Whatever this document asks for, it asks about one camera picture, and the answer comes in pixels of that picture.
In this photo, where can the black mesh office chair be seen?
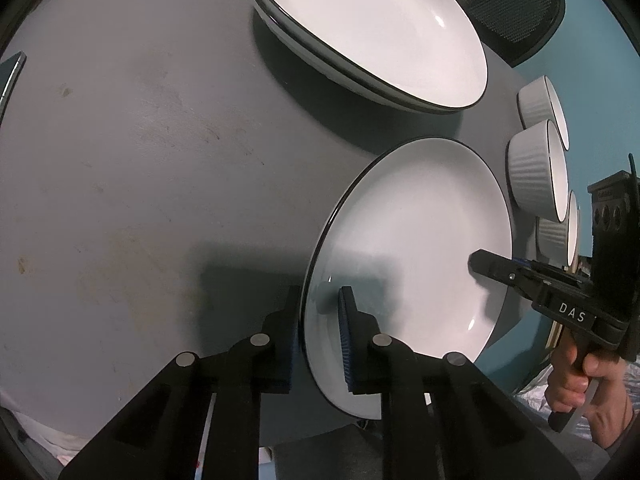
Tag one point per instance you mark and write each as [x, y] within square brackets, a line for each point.
[510, 5]

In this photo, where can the white ribbed bowl black rim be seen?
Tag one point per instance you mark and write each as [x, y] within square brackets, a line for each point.
[550, 237]
[530, 170]
[537, 105]

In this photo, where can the white plate black rim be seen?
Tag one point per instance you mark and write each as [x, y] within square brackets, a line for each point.
[415, 240]
[295, 42]
[370, 25]

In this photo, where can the silver edged tablet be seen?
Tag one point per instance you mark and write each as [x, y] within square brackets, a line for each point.
[11, 77]

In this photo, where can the person's right hand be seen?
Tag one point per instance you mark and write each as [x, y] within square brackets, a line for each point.
[607, 390]

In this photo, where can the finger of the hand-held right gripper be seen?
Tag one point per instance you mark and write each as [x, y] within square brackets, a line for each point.
[560, 276]
[500, 270]

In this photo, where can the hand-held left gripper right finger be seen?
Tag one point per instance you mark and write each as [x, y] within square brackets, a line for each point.
[345, 340]

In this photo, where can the white cloth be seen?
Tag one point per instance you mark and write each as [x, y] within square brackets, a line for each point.
[40, 435]

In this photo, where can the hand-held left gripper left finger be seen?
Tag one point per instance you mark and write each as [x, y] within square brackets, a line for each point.
[285, 355]

